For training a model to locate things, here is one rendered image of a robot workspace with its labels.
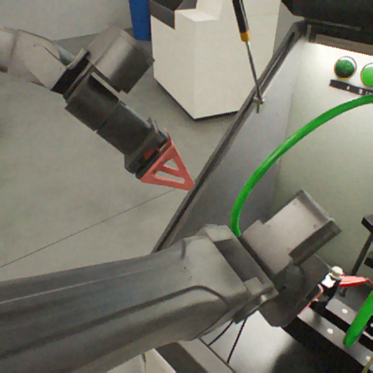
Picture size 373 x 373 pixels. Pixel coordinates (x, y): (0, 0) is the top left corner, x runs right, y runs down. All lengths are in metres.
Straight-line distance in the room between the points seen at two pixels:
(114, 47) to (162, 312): 0.35
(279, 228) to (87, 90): 0.29
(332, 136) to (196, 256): 0.71
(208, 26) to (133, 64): 2.85
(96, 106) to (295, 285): 0.32
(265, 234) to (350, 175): 0.62
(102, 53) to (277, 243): 0.31
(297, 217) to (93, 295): 0.21
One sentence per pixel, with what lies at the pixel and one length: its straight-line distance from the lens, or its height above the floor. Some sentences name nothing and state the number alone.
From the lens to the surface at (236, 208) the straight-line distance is 0.54.
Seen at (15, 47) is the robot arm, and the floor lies 1.51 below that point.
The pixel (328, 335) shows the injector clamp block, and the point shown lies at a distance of 0.78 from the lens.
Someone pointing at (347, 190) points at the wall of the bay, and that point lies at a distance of 0.95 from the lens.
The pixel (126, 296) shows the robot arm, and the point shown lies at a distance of 0.18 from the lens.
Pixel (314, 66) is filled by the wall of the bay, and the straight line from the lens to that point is 0.89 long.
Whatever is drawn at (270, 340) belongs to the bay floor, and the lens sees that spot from 0.92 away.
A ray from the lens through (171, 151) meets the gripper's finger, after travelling 0.45.
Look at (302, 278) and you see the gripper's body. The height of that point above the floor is 1.29.
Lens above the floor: 1.62
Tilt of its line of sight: 39 degrees down
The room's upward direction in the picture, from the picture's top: straight up
